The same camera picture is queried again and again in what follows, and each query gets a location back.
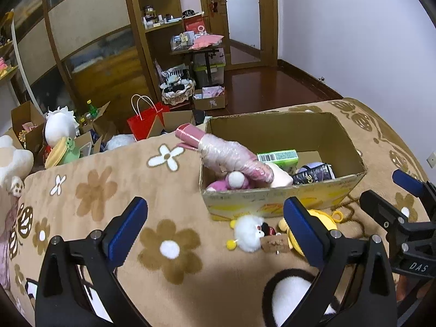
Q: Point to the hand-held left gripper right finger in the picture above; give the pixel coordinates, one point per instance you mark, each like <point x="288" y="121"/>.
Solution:
<point x="305" y="235"/>

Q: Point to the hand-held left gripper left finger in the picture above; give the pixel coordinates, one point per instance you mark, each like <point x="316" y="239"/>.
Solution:
<point x="127" y="233"/>

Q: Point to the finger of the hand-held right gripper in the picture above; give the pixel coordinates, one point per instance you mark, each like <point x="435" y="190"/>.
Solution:
<point x="408" y="182"/>
<point x="381" y="207"/>

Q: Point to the cardboard box with yellow print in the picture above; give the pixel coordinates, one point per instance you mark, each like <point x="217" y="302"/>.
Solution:
<point x="272" y="197"/>

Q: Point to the purple hat plush doll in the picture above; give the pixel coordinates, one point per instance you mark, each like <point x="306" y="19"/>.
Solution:
<point x="313" y="173"/>

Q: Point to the green tissue packet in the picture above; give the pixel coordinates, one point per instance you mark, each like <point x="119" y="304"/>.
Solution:
<point x="277" y="156"/>

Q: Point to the pink bear plush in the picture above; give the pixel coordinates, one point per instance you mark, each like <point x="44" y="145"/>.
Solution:
<point x="218" y="185"/>

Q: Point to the plastic-wrapped pink plush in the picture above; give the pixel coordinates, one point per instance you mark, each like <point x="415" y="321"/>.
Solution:
<point x="231" y="153"/>

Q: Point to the white fluffy cushion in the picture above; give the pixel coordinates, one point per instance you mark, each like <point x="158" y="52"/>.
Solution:
<point x="119" y="141"/>

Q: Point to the yellow and green toy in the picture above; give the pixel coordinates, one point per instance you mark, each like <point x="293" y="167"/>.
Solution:
<point x="59" y="153"/>

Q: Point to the cardboard box with bottles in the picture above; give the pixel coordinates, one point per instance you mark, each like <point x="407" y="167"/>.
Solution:
<point x="105" y="126"/>

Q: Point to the red paper bag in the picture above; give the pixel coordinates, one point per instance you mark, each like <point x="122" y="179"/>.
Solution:
<point x="143" y="124"/>

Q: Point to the pink bed sheet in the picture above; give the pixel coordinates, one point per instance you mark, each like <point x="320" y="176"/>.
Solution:
<point x="5" y="245"/>

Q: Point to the flat cardboard box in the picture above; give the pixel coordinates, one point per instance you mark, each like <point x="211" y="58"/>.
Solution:
<point x="177" y="119"/>

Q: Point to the white round plush head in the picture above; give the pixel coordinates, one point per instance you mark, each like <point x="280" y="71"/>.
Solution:
<point x="61" y="126"/>

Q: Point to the green bottle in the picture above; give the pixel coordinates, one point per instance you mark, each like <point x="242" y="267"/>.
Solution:
<point x="92" y="110"/>

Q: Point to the large white spotted plush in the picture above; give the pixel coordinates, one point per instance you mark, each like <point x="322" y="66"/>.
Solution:
<point x="13" y="163"/>

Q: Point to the wicker basket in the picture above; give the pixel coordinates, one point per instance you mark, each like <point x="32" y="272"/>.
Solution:
<point x="177" y="97"/>

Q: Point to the open cardboard box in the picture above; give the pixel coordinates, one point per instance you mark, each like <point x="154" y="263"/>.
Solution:
<point x="29" y="115"/>

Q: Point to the small cardboard box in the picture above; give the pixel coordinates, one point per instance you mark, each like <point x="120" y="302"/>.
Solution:
<point x="209" y="102"/>

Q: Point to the black and white striped plush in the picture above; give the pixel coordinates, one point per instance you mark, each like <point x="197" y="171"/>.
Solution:
<point x="173" y="75"/>

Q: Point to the clear storage bin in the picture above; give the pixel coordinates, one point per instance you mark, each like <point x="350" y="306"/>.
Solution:
<point x="218" y="71"/>

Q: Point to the small side table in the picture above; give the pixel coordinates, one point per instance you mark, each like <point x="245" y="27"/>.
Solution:
<point x="207" y="64"/>

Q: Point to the wooden display shelf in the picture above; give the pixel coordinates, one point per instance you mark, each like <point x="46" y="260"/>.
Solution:
<point x="10" y="71"/>

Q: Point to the pink cloth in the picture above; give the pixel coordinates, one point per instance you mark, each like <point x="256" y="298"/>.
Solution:
<point x="206" y="41"/>

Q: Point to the wooden wardrobe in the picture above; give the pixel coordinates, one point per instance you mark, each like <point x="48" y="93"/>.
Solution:
<point x="88" y="24"/>

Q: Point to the red box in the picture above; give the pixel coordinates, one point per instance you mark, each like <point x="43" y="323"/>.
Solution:
<point x="194" y="25"/>

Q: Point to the wooden door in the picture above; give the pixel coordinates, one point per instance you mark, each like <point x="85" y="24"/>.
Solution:
<point x="265" y="13"/>

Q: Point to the wall socket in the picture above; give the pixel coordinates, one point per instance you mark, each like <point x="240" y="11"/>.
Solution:
<point x="432" y="160"/>

